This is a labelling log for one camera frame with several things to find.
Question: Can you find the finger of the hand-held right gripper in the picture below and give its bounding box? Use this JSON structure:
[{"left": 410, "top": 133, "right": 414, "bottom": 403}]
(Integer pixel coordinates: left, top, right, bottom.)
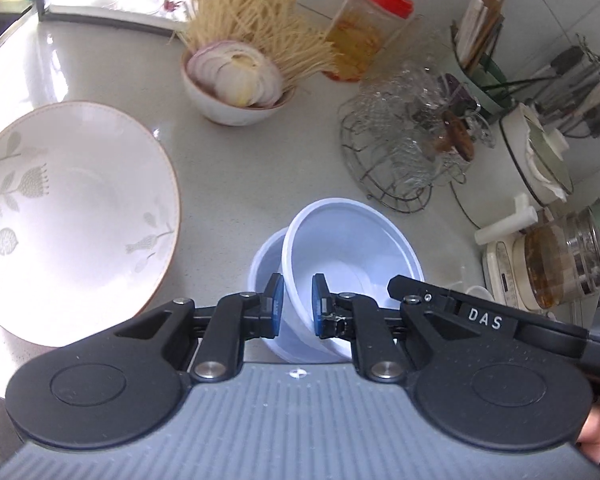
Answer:
[{"left": 386, "top": 275, "right": 590, "bottom": 357}]

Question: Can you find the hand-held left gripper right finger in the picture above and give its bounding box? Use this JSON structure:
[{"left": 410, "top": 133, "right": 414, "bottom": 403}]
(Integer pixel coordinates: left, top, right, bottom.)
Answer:
[{"left": 311, "top": 273, "right": 481, "bottom": 386}]

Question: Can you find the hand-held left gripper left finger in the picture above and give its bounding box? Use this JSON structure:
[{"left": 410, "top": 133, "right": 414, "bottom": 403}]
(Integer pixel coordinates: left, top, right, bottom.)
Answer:
[{"left": 112, "top": 272, "right": 285, "bottom": 386}]

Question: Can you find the white plastic bowl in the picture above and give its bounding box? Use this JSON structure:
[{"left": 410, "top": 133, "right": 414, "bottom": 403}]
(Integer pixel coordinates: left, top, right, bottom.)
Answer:
[
  {"left": 247, "top": 227, "right": 292, "bottom": 312},
  {"left": 279, "top": 198, "right": 427, "bottom": 366}
]

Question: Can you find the person's right hand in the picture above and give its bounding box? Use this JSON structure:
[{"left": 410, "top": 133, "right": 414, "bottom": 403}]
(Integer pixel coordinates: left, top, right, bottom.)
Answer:
[{"left": 576, "top": 404, "right": 600, "bottom": 462}]

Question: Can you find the glass electric kettle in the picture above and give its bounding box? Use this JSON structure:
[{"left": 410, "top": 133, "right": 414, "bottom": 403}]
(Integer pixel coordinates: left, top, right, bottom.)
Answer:
[{"left": 474, "top": 194, "right": 600, "bottom": 312}]

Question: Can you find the white pot with lid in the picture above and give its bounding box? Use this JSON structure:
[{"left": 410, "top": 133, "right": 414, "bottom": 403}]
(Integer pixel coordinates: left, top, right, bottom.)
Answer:
[{"left": 499, "top": 101, "right": 577, "bottom": 207}]

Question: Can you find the white ceramic bowl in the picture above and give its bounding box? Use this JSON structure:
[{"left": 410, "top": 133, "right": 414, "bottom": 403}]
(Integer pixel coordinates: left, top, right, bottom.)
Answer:
[{"left": 181, "top": 42, "right": 299, "bottom": 127}]

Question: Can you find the large white leaf print plate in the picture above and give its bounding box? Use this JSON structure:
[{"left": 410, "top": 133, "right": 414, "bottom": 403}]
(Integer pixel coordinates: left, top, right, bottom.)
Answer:
[{"left": 0, "top": 101, "right": 182, "bottom": 349}]

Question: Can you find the halved red onion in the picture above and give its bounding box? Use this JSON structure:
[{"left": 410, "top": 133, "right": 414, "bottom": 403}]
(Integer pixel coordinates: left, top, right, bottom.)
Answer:
[{"left": 186, "top": 40, "right": 284, "bottom": 109}]

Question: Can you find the black utensil rack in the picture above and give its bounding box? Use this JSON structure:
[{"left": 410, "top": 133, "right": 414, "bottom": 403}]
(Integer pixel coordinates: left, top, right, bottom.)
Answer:
[{"left": 505, "top": 35, "right": 600, "bottom": 139}]

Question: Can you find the plastic jar with red lid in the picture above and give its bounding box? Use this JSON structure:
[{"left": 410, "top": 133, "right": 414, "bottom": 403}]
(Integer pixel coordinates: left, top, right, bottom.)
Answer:
[{"left": 321, "top": 0, "right": 416, "bottom": 83}]

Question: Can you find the chopstick holder with chopsticks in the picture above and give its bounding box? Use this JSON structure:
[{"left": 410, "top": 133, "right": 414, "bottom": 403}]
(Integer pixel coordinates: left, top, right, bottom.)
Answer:
[{"left": 449, "top": 0, "right": 512, "bottom": 117}]

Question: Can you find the black kitchen sink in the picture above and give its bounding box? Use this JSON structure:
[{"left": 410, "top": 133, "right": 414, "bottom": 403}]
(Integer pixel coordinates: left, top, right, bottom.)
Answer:
[{"left": 0, "top": 0, "right": 42, "bottom": 57}]

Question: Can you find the wire basket of glass cups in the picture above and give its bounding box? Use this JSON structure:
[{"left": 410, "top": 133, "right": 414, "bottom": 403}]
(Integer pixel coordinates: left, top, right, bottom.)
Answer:
[{"left": 339, "top": 60, "right": 497, "bottom": 217}]

